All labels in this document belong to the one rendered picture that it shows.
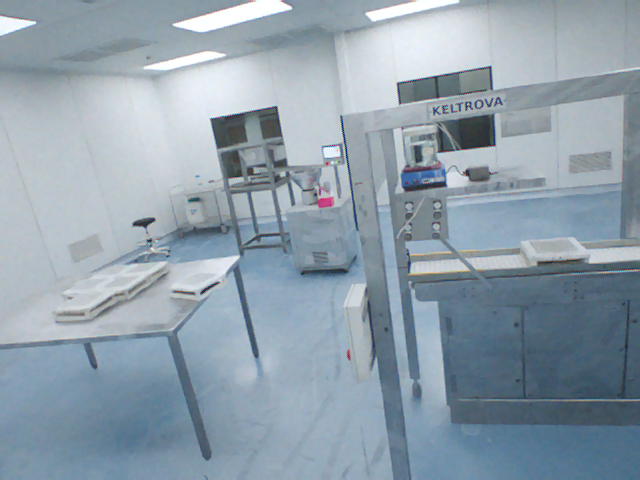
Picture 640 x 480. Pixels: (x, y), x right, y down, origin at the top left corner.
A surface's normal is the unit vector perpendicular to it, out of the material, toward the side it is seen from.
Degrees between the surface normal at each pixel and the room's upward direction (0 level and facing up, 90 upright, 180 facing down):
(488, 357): 90
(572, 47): 90
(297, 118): 90
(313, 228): 90
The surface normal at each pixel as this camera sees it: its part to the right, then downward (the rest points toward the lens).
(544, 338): -0.22, 0.31
